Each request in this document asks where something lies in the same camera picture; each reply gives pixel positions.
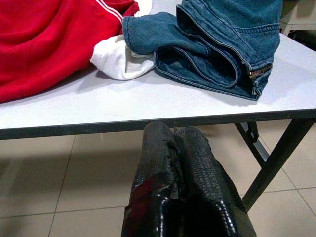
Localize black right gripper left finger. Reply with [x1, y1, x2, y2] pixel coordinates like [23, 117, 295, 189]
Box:
[120, 120, 181, 237]

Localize red garment with white stripes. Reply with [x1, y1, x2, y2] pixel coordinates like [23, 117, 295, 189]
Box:
[0, 0, 140, 103]

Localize white folding table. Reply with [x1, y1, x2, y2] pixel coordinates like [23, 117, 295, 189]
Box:
[0, 0, 316, 213]

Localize white cloth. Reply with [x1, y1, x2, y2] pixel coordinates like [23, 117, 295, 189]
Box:
[90, 34, 155, 81]

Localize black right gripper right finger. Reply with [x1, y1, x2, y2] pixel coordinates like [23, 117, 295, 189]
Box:
[172, 126, 257, 237]

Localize blue denim jeans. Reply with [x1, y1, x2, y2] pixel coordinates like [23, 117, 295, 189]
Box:
[122, 0, 282, 101]

